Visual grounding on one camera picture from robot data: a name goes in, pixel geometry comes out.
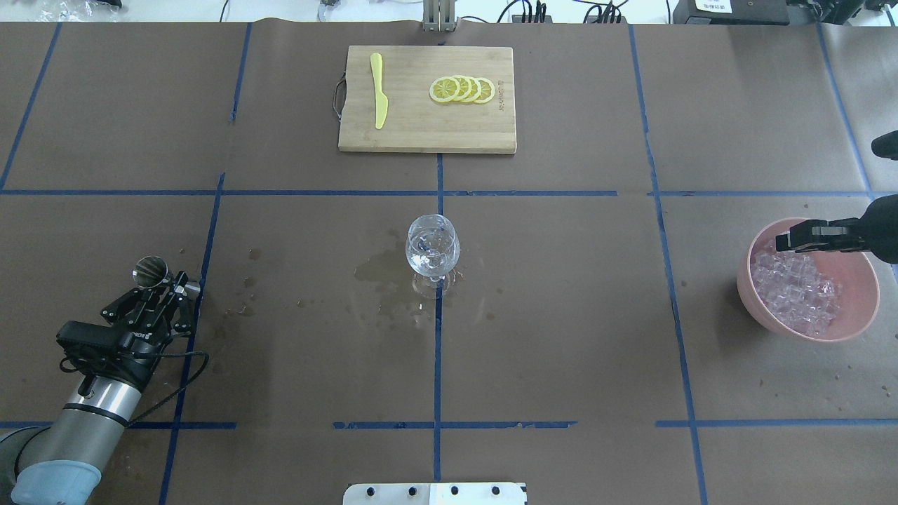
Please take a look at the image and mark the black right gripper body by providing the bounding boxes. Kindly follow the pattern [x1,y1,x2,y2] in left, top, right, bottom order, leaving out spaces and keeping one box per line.
[857,195,897,264]

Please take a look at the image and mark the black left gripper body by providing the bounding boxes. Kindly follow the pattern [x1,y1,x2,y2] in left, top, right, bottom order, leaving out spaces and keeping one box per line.
[92,312,173,383]

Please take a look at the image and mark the steel double jigger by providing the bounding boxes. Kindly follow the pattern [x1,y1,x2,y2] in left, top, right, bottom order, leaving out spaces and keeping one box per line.
[132,256,194,293]

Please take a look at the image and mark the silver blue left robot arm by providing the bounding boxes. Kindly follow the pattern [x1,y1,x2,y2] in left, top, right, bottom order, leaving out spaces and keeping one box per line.
[2,269,202,504]

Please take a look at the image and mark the clear ice cubes pile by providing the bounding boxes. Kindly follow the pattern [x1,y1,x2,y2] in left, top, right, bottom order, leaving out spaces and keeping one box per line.
[749,249,843,337]

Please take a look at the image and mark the clear wine glass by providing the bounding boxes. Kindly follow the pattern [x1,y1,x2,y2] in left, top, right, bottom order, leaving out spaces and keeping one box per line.
[405,214,461,299]

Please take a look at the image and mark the pink plastic bowl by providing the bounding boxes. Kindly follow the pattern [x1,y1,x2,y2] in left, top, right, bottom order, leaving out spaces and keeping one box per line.
[737,217,880,343]

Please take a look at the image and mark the black power adapter box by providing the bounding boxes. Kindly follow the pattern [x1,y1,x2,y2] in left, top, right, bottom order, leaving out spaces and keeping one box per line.
[671,1,789,26]

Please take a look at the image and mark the bamboo cutting board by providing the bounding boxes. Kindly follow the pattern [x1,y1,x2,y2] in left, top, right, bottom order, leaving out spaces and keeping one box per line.
[339,45,518,156]

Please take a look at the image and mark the clear plastic bag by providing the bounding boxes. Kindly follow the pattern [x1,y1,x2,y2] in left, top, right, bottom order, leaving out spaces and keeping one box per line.
[35,1,109,22]

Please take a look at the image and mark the yellow plastic knife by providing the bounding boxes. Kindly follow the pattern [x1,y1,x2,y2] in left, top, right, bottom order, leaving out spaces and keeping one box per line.
[370,53,389,129]

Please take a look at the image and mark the lemon slice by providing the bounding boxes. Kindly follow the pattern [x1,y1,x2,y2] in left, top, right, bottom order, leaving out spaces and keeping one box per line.
[452,76,471,102]
[464,76,478,103]
[472,77,496,105]
[429,76,462,103]

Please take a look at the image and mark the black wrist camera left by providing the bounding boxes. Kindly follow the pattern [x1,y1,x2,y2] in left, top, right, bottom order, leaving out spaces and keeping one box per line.
[55,321,126,374]

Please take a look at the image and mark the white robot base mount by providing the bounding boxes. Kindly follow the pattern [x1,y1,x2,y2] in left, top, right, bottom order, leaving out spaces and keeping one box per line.
[342,482,529,504]

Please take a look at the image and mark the aluminium frame post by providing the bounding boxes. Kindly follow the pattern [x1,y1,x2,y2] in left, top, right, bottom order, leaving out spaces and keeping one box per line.
[422,0,457,33]

